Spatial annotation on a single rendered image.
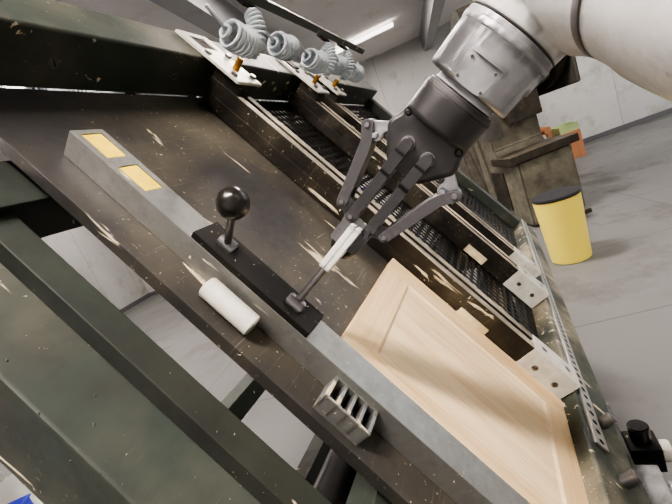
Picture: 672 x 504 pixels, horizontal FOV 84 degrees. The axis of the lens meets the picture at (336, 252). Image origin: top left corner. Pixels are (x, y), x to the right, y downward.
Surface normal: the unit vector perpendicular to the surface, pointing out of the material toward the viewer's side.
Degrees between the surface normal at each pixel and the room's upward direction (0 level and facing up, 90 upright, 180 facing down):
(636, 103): 90
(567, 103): 90
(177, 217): 59
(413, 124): 90
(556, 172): 90
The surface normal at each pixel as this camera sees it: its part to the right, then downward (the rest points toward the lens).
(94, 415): 0.55, -0.69
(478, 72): -0.35, 0.33
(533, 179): 0.02, 0.20
